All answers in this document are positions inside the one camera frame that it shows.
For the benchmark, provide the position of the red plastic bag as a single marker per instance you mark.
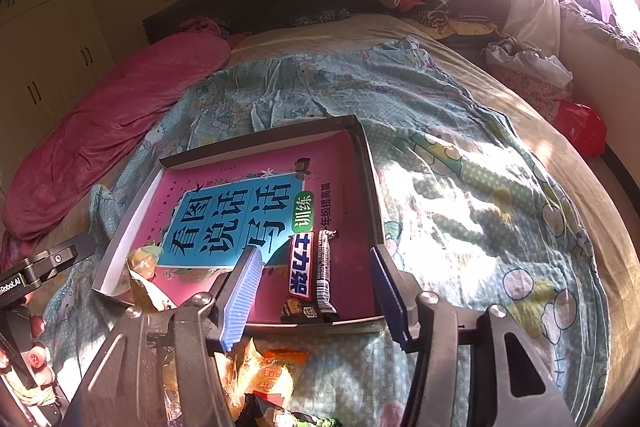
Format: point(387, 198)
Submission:
point(580, 127)

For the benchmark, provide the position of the shallow cardboard box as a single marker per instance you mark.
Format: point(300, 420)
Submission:
point(369, 187)

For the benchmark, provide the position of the bed with beige sheet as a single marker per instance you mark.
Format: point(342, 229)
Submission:
point(550, 147)

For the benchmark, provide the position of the pink book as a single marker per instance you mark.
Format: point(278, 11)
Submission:
point(225, 167)

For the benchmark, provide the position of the green black snack packet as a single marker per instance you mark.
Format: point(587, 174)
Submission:
point(270, 414)

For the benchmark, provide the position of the white floral cloth pile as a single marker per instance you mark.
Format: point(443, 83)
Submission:
point(525, 82)

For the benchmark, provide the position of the cream wardrobe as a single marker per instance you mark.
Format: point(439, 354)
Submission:
point(50, 57)

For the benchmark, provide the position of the orange snack packet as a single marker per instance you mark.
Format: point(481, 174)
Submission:
point(275, 374)

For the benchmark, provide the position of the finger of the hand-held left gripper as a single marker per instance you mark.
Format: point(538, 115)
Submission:
point(65, 252)

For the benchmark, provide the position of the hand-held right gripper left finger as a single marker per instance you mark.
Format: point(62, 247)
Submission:
point(242, 297)

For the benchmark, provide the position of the purple cloth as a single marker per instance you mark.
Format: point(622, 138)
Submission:
point(600, 12)

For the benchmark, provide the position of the dark patterned pillow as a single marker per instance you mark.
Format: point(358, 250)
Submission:
point(320, 17)

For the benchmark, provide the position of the blue printed blanket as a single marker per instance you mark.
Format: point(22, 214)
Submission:
point(450, 157)

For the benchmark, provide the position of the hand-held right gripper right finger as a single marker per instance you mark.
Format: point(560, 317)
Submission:
point(392, 297)

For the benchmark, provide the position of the clear packet round pastry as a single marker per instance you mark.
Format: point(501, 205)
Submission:
point(232, 377)

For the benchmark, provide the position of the white curtain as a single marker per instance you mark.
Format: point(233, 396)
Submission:
point(535, 7)

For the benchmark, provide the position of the person's left hand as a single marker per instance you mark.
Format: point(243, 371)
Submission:
point(37, 359)

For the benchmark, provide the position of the clear packet yellow cake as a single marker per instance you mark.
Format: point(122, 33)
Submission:
point(142, 272)

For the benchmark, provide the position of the pink pillow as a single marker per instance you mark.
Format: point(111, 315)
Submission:
point(100, 107)

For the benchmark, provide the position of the brown chocolate bar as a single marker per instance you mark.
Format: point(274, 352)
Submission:
point(300, 267)

